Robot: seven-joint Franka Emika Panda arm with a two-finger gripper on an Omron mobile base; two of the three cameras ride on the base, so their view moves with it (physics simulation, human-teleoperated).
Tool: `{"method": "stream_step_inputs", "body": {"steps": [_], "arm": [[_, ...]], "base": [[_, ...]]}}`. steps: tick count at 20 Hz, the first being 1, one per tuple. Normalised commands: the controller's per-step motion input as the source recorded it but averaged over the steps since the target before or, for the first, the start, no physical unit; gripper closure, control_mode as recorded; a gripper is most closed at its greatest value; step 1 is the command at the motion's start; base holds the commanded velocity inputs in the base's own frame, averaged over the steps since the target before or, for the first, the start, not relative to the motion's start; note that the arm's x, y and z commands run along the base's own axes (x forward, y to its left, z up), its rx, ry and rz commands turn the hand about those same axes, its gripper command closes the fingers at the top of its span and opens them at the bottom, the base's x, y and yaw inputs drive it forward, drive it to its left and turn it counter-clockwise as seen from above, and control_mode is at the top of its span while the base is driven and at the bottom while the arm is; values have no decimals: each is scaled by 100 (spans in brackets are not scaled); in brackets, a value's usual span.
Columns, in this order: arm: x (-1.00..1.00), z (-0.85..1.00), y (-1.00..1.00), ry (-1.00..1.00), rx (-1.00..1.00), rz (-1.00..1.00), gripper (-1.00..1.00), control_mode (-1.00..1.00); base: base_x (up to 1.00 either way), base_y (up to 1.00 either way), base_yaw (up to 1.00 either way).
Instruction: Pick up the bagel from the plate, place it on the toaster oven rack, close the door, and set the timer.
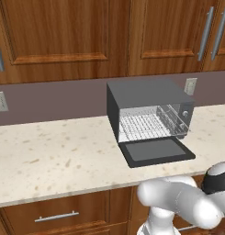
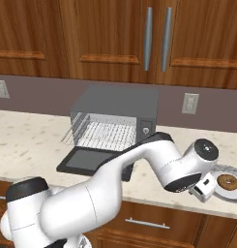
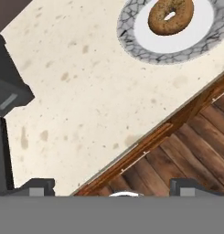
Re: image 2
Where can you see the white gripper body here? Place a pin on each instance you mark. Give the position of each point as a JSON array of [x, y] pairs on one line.
[[204, 195]]

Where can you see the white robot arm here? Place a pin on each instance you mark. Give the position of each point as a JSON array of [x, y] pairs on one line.
[[91, 200]]

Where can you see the grey plate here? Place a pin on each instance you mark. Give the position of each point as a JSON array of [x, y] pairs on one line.
[[234, 195]]

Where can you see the brown bagel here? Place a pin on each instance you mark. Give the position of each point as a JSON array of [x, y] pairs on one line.
[[234, 183]]

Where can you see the wooden base cupboard door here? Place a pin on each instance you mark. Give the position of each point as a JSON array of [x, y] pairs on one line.
[[136, 240], [220, 232]]

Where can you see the toaster oven timer knob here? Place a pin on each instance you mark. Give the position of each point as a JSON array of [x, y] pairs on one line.
[[145, 130]]

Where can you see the dark toaster oven door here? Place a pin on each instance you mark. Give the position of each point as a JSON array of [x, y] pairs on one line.
[[86, 160]]

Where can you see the grey toaster oven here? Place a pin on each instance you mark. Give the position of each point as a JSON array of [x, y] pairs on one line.
[[123, 101]]

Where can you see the white wall outlet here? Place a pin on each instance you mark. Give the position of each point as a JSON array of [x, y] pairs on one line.
[[190, 103], [2, 88]]

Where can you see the wooden wall cupboard door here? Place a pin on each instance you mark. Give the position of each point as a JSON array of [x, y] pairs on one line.
[[207, 35], [103, 32], [26, 32]]

